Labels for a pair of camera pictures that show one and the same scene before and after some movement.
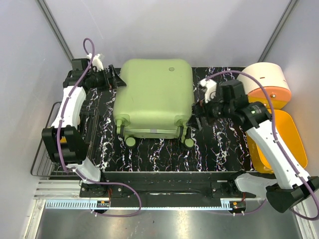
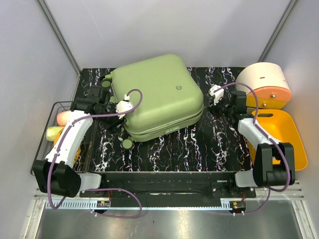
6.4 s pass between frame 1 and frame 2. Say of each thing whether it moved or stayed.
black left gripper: moved
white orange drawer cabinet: stayed
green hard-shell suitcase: stayed
